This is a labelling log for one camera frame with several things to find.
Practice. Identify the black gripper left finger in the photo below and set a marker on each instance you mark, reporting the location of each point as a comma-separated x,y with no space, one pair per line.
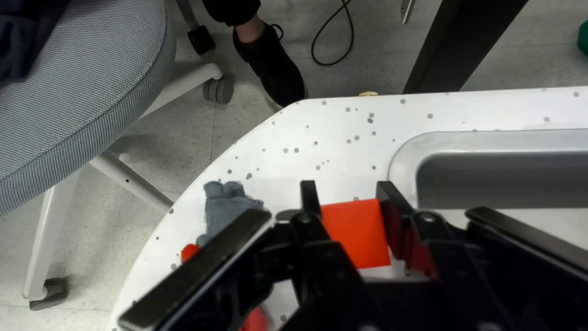
309,202

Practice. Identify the black shoe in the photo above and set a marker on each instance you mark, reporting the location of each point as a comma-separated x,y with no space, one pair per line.
272,66

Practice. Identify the green object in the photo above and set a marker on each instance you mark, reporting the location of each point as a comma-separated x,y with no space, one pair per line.
583,37

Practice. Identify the grey toy figure red blue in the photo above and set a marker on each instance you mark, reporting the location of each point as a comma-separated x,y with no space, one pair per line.
226,204

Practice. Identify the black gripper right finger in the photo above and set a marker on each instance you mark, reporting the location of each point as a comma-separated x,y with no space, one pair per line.
397,222

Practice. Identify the orange cube block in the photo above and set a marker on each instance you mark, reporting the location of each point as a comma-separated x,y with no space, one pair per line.
359,235

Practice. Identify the black desk leg frame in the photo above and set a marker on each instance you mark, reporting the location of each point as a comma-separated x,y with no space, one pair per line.
460,42

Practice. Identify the grey office chair seat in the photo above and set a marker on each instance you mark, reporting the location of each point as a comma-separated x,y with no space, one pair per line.
79,92

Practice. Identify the white speckled toy kitchen counter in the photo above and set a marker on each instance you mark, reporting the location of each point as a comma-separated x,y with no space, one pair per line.
331,140

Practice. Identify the grey office chair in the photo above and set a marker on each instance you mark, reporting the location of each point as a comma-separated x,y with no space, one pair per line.
121,171

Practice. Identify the grey chair caster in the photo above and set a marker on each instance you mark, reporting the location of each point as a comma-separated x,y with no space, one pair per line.
219,90

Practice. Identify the dark blue garment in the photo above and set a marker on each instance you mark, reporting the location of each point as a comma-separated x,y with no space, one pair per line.
28,33

